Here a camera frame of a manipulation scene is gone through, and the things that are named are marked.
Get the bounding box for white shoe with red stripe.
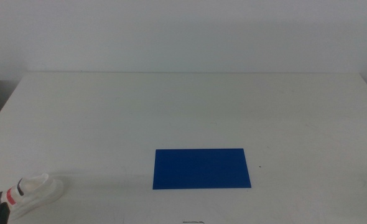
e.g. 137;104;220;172
0;173;65;222

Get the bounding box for blue rectangular mat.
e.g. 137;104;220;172
152;148;252;190

